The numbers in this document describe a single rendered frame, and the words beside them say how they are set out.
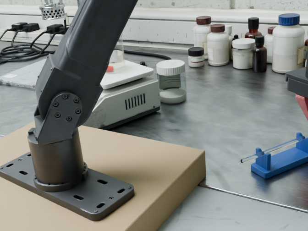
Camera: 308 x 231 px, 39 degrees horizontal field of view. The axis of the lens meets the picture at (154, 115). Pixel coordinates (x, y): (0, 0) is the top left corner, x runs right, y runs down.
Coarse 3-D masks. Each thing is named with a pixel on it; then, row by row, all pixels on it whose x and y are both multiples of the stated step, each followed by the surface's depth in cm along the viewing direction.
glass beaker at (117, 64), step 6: (120, 36) 82; (120, 42) 83; (120, 48) 83; (114, 54) 83; (120, 54) 84; (114, 60) 83; (120, 60) 84; (108, 66) 84; (114, 66) 84; (120, 66) 84; (108, 72) 84; (114, 72) 84; (120, 72) 85
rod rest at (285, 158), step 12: (300, 132) 67; (300, 144) 67; (264, 156) 62; (276, 156) 66; (288, 156) 65; (300, 156) 65; (252, 168) 64; (264, 168) 63; (276, 168) 63; (288, 168) 64
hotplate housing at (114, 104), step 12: (132, 84) 83; (144, 84) 84; (156, 84) 85; (108, 96) 80; (120, 96) 81; (132, 96) 82; (144, 96) 84; (156, 96) 86; (96, 108) 78; (108, 108) 80; (120, 108) 81; (132, 108) 83; (144, 108) 85; (156, 108) 87; (96, 120) 79; (108, 120) 81; (120, 120) 82
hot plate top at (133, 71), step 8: (128, 64) 89; (136, 64) 89; (128, 72) 84; (136, 72) 84; (144, 72) 83; (152, 72) 84; (104, 80) 81; (112, 80) 81; (120, 80) 80; (128, 80) 81; (104, 88) 79
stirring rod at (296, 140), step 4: (304, 136) 66; (292, 140) 65; (296, 140) 65; (300, 140) 65; (280, 144) 64; (284, 144) 64; (288, 144) 64; (272, 148) 63; (276, 148) 63; (260, 152) 62; (264, 152) 62; (268, 152) 63; (248, 156) 61; (252, 156) 61; (256, 156) 62; (244, 160) 61; (248, 160) 61
